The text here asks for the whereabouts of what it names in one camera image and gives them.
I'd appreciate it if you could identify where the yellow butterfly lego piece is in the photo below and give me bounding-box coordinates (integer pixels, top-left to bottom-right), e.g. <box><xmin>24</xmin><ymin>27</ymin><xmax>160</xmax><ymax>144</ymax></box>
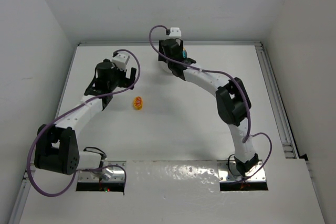
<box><xmin>133</xmin><ymin>96</ymin><xmax>143</xmax><ymax>110</ymax></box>

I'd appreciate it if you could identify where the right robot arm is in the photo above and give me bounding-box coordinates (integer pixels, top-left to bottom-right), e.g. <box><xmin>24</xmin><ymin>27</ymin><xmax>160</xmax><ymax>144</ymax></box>
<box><xmin>158</xmin><ymin>39</ymin><xmax>259</xmax><ymax>176</ymax></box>

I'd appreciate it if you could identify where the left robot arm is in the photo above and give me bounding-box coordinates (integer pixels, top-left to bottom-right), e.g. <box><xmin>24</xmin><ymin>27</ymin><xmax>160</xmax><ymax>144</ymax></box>
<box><xmin>34</xmin><ymin>59</ymin><xmax>137</xmax><ymax>175</ymax></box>

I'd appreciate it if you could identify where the white divided round container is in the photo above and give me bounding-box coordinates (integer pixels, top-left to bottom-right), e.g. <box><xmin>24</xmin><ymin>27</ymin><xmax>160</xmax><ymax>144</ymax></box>
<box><xmin>159</xmin><ymin>60</ymin><xmax>173</xmax><ymax>75</ymax></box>

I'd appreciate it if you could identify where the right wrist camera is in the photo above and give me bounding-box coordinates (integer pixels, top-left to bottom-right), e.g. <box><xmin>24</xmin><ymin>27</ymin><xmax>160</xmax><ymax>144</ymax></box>
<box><xmin>166</xmin><ymin>27</ymin><xmax>182</xmax><ymax>38</ymax></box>

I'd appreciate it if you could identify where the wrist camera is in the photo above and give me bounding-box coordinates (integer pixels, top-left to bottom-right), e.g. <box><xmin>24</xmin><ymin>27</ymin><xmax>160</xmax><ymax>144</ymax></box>
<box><xmin>166</xmin><ymin>27</ymin><xmax>182</xmax><ymax>38</ymax></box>
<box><xmin>112</xmin><ymin>53</ymin><xmax>130</xmax><ymax>72</ymax></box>

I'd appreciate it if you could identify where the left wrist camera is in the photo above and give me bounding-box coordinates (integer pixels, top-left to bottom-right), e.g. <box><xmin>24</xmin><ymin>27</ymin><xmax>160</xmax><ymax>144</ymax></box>
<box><xmin>112</xmin><ymin>53</ymin><xmax>130</xmax><ymax>72</ymax></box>

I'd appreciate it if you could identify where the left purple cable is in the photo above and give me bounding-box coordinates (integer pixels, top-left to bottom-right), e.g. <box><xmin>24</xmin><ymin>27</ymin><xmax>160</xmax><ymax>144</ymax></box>
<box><xmin>26</xmin><ymin>49</ymin><xmax>141</xmax><ymax>197</ymax></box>

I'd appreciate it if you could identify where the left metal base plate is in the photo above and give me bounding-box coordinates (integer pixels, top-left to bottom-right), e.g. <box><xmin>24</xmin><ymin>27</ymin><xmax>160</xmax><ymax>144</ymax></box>
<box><xmin>78</xmin><ymin>161</ymin><xmax>126</xmax><ymax>183</ymax></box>

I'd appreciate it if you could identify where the metal base plate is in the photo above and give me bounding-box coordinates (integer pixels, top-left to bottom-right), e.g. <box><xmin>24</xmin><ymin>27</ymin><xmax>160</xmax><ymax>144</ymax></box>
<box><xmin>217</xmin><ymin>160</ymin><xmax>268</xmax><ymax>182</ymax></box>
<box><xmin>78</xmin><ymin>161</ymin><xmax>126</xmax><ymax>183</ymax></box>

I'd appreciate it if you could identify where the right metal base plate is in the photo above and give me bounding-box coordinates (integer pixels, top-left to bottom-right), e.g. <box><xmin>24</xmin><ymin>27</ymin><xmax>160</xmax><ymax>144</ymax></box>
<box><xmin>217</xmin><ymin>160</ymin><xmax>268</xmax><ymax>182</ymax></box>

